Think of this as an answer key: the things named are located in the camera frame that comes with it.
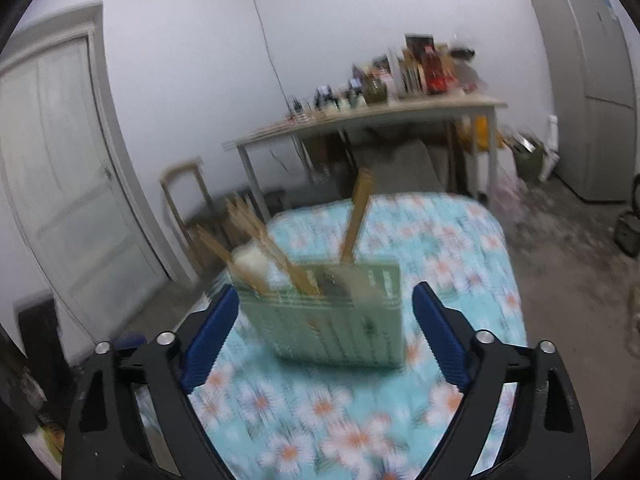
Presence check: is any bundle of bamboo chopsticks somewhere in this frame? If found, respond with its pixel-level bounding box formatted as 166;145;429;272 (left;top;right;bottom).
195;167;374;297

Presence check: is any grey refrigerator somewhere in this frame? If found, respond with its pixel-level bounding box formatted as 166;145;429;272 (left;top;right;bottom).
529;0;640;204

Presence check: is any black floor box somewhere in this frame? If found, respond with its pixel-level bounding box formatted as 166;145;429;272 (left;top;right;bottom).
14;294;62;363

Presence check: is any white panel door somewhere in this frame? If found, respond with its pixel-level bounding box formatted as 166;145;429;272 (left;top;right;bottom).
0;2;197;361

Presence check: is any green container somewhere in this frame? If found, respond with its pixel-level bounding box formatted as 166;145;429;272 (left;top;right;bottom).
514;134;547;184

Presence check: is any wooden chair with dark seat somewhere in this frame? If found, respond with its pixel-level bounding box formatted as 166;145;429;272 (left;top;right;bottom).
160;156;273;281

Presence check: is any black rice cooker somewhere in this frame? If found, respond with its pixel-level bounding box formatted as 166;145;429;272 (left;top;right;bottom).
616;209;640;257

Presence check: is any black wall cable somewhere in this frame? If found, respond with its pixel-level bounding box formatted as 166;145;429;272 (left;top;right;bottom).
247;0;297;111

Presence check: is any glass jar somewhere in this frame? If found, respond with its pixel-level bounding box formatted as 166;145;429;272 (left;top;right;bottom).
362;75;390;106

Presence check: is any green perforated utensil holder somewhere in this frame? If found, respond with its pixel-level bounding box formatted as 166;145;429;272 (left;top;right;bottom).
231;258;405;371

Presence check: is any floral blue blanket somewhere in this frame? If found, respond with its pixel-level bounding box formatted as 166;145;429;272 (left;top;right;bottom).
135;192;529;480

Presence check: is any yellow bag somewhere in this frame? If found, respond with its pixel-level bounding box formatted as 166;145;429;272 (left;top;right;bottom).
469;115;501;154

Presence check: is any grey side table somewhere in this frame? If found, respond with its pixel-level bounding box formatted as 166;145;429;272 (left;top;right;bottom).
222;95;509;211

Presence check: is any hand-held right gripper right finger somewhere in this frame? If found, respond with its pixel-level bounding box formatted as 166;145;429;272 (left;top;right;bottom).
411;281;593;480

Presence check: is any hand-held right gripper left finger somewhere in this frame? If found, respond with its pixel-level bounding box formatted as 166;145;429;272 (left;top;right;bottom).
62;284;241;480

